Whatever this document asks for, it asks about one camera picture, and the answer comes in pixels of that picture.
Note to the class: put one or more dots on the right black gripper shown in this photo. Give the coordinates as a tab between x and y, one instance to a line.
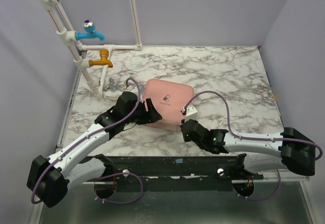
188	126

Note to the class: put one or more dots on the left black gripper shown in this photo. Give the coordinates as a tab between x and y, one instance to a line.
152	116

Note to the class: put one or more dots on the pink medicine kit case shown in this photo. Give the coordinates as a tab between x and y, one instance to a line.
168	99

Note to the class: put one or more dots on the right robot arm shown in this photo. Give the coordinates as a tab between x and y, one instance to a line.
289	149

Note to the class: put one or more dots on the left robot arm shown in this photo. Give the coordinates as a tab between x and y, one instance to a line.
51	177

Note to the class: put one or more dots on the chrome faucet valve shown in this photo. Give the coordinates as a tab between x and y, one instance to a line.
112	85

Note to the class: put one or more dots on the orange faucet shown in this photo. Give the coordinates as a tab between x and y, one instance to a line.
103	61

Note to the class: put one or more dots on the blue faucet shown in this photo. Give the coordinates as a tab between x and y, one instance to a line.
90	32

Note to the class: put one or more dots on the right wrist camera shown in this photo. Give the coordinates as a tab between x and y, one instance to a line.
189	113

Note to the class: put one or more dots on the white pvc pipe frame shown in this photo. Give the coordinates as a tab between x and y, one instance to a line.
94	76

